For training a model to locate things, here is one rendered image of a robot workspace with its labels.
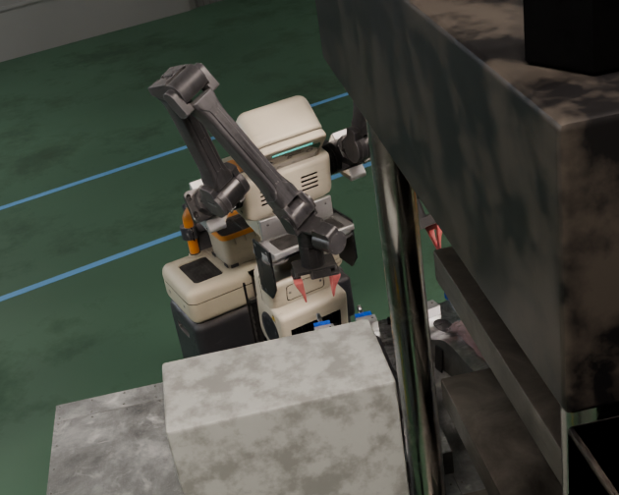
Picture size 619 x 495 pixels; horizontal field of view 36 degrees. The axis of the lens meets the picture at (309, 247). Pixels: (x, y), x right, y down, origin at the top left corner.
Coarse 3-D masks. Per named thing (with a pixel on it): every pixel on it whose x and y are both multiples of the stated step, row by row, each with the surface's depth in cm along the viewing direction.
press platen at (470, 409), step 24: (456, 384) 148; (480, 384) 147; (456, 408) 143; (480, 408) 142; (504, 408) 141; (480, 432) 137; (504, 432) 136; (528, 432) 136; (480, 456) 133; (504, 456) 132; (528, 456) 132; (504, 480) 128; (528, 480) 127; (552, 480) 127
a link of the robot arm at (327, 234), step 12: (312, 216) 221; (288, 228) 219; (300, 228) 219; (312, 228) 218; (324, 228) 216; (336, 228) 216; (312, 240) 219; (324, 240) 216; (336, 240) 217; (336, 252) 218
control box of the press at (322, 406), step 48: (288, 336) 134; (336, 336) 132; (192, 384) 127; (240, 384) 125; (288, 384) 124; (336, 384) 122; (384, 384) 121; (192, 432) 119; (240, 432) 121; (288, 432) 122; (336, 432) 123; (384, 432) 125; (192, 480) 123; (240, 480) 124; (288, 480) 126; (336, 480) 127; (384, 480) 128
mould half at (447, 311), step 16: (448, 304) 248; (432, 320) 243; (448, 320) 242; (432, 336) 236; (448, 336) 230; (432, 352) 235; (448, 352) 227; (464, 352) 223; (448, 368) 230; (464, 368) 222; (480, 368) 219
